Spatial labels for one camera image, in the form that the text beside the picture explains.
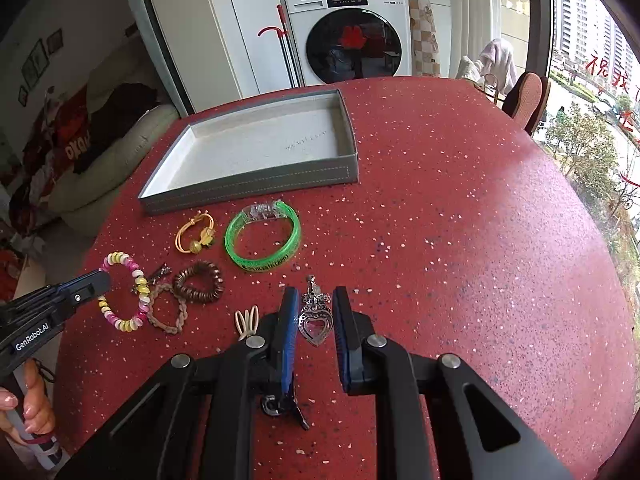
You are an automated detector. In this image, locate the brown spiral hair tie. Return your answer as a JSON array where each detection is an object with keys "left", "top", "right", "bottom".
[{"left": 171, "top": 260, "right": 226, "bottom": 305}]

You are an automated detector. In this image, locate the green plastic bangle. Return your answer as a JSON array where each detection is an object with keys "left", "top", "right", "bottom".
[{"left": 224, "top": 200, "right": 302, "bottom": 273}]

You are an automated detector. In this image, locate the white washing machine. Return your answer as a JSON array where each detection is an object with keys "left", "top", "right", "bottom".
[{"left": 284, "top": 0, "right": 412, "bottom": 86}]

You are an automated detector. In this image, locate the checkered hanging towel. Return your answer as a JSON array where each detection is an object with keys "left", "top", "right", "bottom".
[{"left": 409, "top": 0, "right": 440, "bottom": 77}]

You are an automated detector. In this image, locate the red printed cloth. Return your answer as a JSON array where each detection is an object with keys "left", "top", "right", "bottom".
[{"left": 9, "top": 84, "right": 90, "bottom": 236}]

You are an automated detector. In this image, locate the red handled mop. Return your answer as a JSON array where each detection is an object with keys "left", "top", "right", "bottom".
[{"left": 257, "top": 3, "right": 300, "bottom": 88}]

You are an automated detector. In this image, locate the black clothing on sofa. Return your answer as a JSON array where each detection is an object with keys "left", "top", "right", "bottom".
[{"left": 74, "top": 82, "right": 160, "bottom": 174}]

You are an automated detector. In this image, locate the pink cloth on chair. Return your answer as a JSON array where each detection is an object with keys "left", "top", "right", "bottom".
[{"left": 477, "top": 38, "right": 518, "bottom": 96}]

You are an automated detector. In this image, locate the brown wooden chair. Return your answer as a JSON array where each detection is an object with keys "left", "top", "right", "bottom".
[{"left": 502, "top": 72, "right": 550, "bottom": 136}]

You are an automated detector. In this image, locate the white cabinet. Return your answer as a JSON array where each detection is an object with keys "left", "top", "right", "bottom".
[{"left": 129, "top": 0, "right": 293, "bottom": 116}]

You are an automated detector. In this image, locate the person's left hand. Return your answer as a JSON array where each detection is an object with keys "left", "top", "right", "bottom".
[{"left": 0, "top": 359, "right": 55, "bottom": 445}]

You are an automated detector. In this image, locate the silver heart pendant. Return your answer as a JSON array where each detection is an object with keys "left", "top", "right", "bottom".
[{"left": 297, "top": 274, "right": 333, "bottom": 347}]

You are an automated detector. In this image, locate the yellow cord hair tie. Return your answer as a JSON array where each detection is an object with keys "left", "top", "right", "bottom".
[{"left": 173, "top": 210, "right": 218, "bottom": 256}]

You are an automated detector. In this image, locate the grey jewelry tray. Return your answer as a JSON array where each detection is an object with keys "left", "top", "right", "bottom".
[{"left": 138, "top": 89, "right": 359, "bottom": 214}]

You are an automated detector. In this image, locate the beige braided hair tie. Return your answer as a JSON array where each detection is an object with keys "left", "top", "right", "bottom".
[{"left": 145, "top": 282, "right": 190, "bottom": 336}]

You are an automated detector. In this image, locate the pink yellow bead bracelet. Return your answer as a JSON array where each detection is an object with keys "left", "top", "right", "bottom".
[{"left": 96, "top": 250, "right": 152, "bottom": 334}]

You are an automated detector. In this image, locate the black claw hair clip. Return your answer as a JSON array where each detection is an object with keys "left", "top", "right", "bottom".
[{"left": 260, "top": 382, "right": 310, "bottom": 431}]

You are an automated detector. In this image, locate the beige bunny hair clip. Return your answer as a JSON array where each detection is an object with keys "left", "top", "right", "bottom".
[{"left": 234, "top": 306, "right": 259, "bottom": 340}]

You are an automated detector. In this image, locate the cream leather sofa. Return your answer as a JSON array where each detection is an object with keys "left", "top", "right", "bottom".
[{"left": 49, "top": 36, "right": 179, "bottom": 236}]

